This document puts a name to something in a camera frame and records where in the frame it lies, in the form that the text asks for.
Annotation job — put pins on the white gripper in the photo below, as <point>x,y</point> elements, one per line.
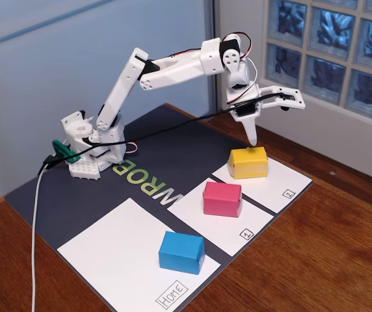
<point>245,116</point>

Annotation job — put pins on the white sheet marked two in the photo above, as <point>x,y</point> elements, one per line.
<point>270,191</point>

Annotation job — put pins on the white sheet marked home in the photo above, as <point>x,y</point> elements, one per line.
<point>114,243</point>

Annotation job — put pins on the white sheet marked one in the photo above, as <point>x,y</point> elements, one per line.
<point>225,234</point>

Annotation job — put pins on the yellow paper box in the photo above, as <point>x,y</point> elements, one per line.
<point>247,162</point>

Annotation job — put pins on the blue paper box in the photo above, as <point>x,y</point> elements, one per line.
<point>179,253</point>

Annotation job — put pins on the dark grey mat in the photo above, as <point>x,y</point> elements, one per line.
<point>189,143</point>

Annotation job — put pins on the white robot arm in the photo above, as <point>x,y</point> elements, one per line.
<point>173,68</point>

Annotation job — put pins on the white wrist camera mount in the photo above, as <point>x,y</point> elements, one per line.
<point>298,102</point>

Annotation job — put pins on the green clamp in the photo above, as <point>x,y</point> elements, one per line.
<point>63,151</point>

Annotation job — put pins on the glass block window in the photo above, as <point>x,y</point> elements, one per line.
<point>332,29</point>

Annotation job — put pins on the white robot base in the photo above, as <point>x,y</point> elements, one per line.
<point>85,169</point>

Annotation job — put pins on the pink paper box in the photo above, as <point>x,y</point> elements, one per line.
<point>221,200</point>

